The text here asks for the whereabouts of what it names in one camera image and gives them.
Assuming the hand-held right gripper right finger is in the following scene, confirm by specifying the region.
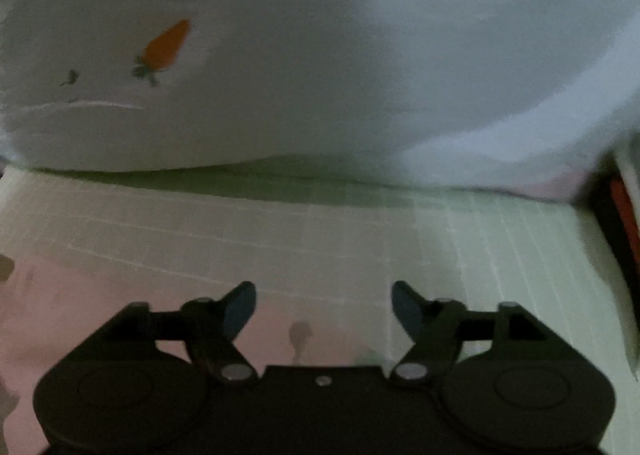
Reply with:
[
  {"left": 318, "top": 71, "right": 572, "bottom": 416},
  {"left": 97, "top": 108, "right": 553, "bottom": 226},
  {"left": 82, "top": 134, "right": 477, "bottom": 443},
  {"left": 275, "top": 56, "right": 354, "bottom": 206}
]
[{"left": 390, "top": 280, "right": 561, "bottom": 388}]

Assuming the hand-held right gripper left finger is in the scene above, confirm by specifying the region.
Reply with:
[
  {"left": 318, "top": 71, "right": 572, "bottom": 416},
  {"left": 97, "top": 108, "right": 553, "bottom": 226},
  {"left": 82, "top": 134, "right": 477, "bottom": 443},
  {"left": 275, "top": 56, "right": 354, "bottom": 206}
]
[{"left": 75, "top": 281, "right": 261, "bottom": 388}]

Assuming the pale pink beige garment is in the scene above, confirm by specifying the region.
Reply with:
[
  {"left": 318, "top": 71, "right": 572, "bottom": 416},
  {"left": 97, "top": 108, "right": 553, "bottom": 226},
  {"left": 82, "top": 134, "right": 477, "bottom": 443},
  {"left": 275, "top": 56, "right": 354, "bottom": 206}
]
[{"left": 0, "top": 250, "right": 396, "bottom": 455}]

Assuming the red object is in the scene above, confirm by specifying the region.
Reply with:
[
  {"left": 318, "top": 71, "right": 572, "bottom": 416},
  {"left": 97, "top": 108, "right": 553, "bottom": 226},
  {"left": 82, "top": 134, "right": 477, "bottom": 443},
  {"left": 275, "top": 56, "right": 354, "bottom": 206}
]
[{"left": 592, "top": 175, "right": 640, "bottom": 286}]

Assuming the carrot print light blue duvet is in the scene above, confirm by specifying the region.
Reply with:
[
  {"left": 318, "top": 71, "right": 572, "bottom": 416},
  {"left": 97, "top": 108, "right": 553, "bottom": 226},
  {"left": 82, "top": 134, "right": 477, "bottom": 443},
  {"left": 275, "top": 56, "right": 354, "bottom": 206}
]
[{"left": 0, "top": 0, "right": 640, "bottom": 200}]

